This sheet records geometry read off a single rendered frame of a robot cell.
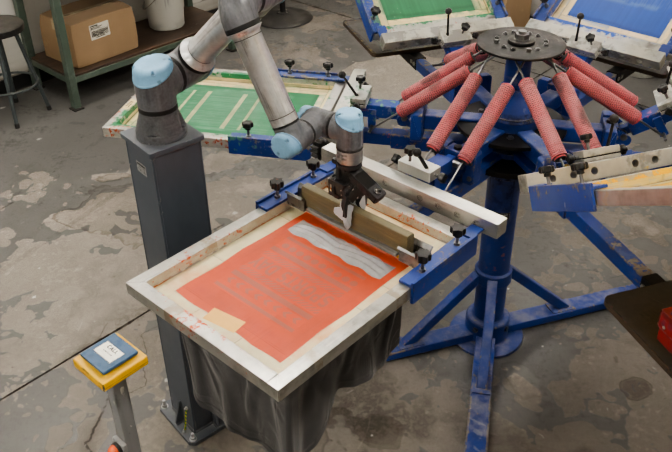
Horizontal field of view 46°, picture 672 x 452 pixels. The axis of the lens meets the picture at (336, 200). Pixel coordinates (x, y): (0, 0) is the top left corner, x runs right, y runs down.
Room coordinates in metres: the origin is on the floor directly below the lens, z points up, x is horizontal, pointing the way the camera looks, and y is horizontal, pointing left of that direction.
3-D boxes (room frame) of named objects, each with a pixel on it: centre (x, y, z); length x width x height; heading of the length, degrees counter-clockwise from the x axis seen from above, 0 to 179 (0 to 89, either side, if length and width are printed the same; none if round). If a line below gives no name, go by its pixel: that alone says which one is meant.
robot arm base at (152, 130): (2.11, 0.52, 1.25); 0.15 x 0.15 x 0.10
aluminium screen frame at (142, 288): (1.75, 0.08, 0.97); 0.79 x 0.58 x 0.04; 137
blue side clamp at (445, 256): (1.74, -0.28, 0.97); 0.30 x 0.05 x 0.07; 137
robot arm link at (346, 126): (1.92, -0.04, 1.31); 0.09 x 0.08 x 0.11; 58
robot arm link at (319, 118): (1.95, 0.06, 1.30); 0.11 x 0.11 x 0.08; 58
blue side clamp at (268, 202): (2.12, 0.13, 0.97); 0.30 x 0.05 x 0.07; 137
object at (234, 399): (1.54, 0.28, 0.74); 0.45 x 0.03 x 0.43; 47
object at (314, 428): (1.57, -0.03, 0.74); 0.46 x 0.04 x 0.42; 137
